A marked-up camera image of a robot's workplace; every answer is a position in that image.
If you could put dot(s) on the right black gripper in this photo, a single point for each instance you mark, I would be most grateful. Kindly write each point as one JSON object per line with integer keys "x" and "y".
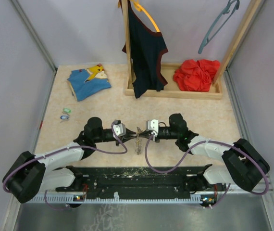
{"x": 146, "y": 134}

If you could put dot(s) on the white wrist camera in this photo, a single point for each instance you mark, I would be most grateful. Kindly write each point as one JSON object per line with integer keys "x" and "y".
{"x": 118, "y": 129}
{"x": 152, "y": 125}

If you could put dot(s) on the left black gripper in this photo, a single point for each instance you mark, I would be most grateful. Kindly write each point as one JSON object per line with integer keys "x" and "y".
{"x": 127, "y": 137}

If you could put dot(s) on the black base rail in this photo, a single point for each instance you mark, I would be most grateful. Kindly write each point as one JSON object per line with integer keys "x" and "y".
{"x": 140, "y": 182}

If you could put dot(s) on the red crumpled cloth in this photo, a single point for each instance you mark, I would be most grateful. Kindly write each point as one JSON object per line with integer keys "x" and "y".
{"x": 197, "y": 75}

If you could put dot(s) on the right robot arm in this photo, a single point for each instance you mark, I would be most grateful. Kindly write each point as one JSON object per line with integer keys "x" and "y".
{"x": 242, "y": 163}

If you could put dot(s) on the teal clothes hanger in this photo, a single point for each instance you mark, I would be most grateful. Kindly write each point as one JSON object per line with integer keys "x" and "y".
{"x": 231, "y": 7}

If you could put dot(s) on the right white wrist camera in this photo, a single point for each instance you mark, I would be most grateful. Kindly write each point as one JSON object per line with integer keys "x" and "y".
{"x": 152, "y": 125}

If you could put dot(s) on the wooden clothes rack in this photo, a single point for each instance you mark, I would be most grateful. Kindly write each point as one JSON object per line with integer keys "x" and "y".
{"x": 172, "y": 90}

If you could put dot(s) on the dark navy tank top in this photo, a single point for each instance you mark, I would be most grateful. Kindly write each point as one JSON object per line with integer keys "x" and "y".
{"x": 147, "y": 49}

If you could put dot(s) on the green key tag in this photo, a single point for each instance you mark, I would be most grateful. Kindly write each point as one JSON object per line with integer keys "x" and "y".
{"x": 66, "y": 110}

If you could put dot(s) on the blue pikachu shirt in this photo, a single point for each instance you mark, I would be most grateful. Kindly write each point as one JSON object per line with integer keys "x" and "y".
{"x": 86, "y": 82}

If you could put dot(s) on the orange clothes hanger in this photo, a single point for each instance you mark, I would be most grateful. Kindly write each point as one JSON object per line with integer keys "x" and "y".
{"x": 144, "y": 16}

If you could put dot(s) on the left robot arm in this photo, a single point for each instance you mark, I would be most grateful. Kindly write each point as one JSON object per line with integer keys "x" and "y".
{"x": 33, "y": 173}

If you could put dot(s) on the blue key tag upper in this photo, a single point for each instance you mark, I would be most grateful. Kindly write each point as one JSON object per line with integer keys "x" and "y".
{"x": 64, "y": 117}

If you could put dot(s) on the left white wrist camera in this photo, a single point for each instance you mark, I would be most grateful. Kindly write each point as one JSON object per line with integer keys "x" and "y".
{"x": 118, "y": 129}

